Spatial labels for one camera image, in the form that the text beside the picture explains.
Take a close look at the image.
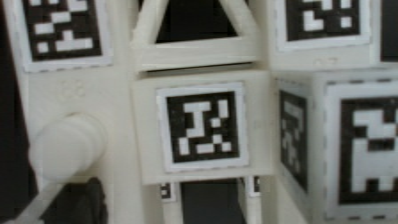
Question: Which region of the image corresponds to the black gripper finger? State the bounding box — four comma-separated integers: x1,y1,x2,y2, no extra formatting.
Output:
39,178,108,224

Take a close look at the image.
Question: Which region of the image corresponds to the white chair backrest part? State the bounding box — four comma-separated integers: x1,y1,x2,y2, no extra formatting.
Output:
0,0,398,224

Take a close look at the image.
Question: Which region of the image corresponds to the white chair seat part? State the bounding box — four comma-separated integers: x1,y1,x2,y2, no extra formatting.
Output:
28,113,108,187

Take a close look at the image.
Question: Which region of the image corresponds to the white chair leg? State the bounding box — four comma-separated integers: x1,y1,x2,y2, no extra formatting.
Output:
275,69,398,224

